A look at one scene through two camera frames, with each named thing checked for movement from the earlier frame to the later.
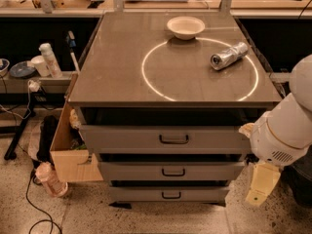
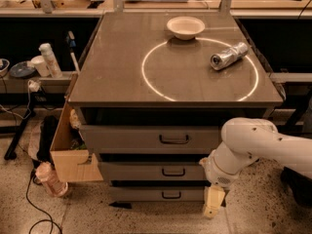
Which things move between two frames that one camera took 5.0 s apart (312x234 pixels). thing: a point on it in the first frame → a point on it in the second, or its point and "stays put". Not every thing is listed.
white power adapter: [33, 85] stays put
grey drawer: [172, 171] stays put
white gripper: [272, 141] → [216, 174]
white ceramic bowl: [185, 27] stays put
